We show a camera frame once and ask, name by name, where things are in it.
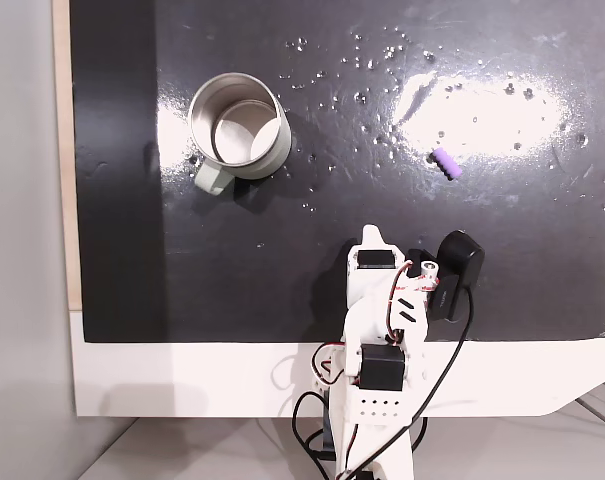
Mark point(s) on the black oval camera box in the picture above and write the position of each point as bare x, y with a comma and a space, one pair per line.
459, 265

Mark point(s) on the purple ribbed pen grip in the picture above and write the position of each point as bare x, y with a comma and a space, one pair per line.
446, 163

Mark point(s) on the black table mat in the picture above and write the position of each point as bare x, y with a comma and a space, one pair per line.
232, 280

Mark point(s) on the light wooden board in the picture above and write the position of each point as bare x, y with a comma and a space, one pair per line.
62, 150

